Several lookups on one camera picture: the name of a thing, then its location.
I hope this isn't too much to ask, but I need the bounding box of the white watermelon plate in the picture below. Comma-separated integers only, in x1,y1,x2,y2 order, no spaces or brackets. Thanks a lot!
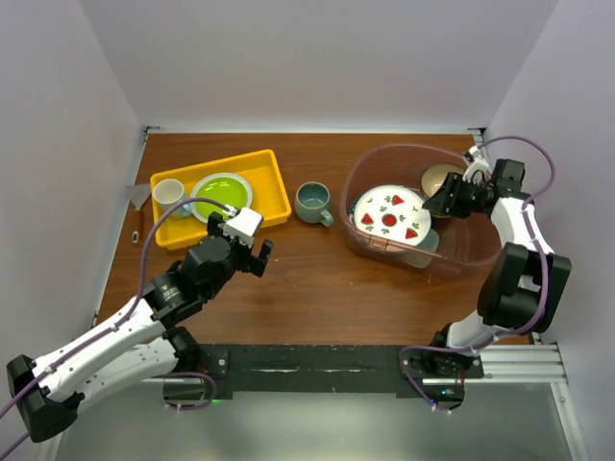
350,201,429,254
350,184,431,246

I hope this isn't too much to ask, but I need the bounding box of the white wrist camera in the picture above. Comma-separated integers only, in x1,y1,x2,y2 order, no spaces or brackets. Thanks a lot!
223,207,264,247
462,146,490,184

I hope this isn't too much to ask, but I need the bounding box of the green plate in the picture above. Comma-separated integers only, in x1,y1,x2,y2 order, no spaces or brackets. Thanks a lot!
192,175,248,218

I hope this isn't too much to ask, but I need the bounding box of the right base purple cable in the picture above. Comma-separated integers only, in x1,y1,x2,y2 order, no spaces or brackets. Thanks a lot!
398,346,481,414

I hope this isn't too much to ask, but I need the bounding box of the light-teal divided rectangular dish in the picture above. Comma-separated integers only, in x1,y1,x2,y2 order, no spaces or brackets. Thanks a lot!
399,230,439,269

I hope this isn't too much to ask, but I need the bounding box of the white light-blue mug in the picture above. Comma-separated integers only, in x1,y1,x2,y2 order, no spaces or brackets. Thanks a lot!
152,179,191,219

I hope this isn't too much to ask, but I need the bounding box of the clear pink plastic bin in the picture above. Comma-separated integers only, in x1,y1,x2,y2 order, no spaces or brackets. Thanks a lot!
339,144,501,278

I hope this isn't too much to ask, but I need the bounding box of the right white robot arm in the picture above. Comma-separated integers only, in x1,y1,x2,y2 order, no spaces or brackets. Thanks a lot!
423,159,572,377

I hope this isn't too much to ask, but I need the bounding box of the light-blue scalloped plate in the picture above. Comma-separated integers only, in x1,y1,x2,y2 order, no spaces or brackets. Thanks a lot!
188,172,254,226

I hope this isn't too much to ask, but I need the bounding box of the teal speckled ceramic mug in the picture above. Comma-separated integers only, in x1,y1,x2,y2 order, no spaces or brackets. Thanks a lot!
294,182,334,227

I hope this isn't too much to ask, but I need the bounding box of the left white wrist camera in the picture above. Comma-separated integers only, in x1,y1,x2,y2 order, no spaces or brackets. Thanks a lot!
223,207,264,247

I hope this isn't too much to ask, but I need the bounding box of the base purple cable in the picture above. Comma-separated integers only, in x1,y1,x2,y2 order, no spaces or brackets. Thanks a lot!
398,346,481,414
162,371,217,412

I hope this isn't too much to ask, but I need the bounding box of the brown floral cream-inside bowl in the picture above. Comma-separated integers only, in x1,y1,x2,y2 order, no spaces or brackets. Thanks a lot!
420,163,465,200

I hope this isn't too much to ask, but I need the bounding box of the yellow plastic tray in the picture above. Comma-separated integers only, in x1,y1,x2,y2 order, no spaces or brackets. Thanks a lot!
150,150,291,251

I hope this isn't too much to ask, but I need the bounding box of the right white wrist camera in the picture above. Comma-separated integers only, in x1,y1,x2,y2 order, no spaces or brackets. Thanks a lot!
462,146,490,184

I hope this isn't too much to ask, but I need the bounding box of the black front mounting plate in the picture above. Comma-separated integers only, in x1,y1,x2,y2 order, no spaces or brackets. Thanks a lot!
175,344,484,402

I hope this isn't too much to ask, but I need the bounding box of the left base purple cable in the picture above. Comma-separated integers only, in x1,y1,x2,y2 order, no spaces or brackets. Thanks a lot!
162,371,217,412

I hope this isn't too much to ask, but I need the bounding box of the metal scraper wooden handle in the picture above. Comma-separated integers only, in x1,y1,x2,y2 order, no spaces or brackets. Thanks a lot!
126,183,151,244

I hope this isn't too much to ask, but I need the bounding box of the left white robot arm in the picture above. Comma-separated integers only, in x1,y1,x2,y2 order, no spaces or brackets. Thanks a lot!
5,207,273,443

